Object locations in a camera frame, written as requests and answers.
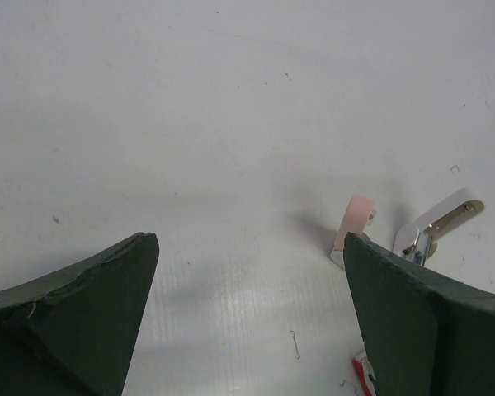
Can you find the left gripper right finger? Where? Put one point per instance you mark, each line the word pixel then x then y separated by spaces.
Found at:
pixel 424 333

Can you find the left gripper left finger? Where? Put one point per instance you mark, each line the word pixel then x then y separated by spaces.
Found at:
pixel 73 331

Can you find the staple box tray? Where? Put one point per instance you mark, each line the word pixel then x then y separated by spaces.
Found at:
pixel 365 373

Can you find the white staple remover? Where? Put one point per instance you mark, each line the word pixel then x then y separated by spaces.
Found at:
pixel 417 241

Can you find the pink white mini stapler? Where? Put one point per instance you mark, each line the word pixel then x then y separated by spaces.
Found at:
pixel 359 213

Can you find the loose bent staple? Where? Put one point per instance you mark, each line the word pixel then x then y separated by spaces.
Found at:
pixel 293 336
pixel 345 383
pixel 455 169

